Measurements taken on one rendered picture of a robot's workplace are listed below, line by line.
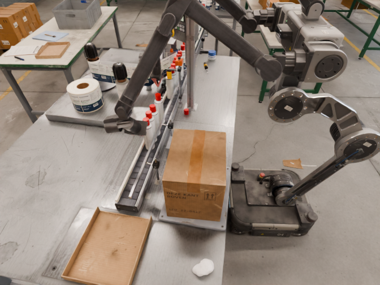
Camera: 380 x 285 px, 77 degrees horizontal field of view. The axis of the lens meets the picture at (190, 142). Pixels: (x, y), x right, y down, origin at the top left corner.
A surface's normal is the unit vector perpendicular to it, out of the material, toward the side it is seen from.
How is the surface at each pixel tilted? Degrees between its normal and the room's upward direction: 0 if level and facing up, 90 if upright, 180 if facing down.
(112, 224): 0
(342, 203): 0
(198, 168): 0
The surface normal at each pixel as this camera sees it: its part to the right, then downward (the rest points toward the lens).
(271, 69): -0.04, 0.50
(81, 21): 0.02, 0.70
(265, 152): 0.00, -0.72
